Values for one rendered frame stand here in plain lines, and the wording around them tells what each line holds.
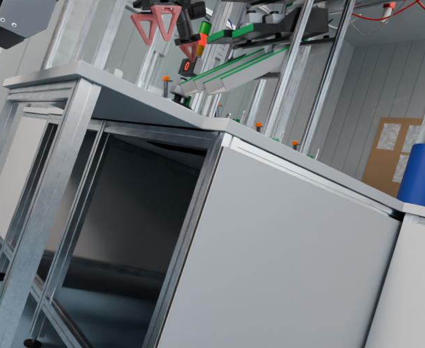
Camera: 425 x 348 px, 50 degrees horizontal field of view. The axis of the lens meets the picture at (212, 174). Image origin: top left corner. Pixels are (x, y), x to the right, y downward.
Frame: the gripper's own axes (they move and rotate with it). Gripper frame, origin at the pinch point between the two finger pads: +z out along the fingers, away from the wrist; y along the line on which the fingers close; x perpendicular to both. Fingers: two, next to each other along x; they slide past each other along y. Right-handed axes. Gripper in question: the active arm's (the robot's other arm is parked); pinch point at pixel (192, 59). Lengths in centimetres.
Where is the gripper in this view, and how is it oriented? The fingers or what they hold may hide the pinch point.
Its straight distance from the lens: 184.4
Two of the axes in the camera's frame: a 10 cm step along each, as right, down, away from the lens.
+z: 2.4, 9.2, 3.1
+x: -8.0, 3.7, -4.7
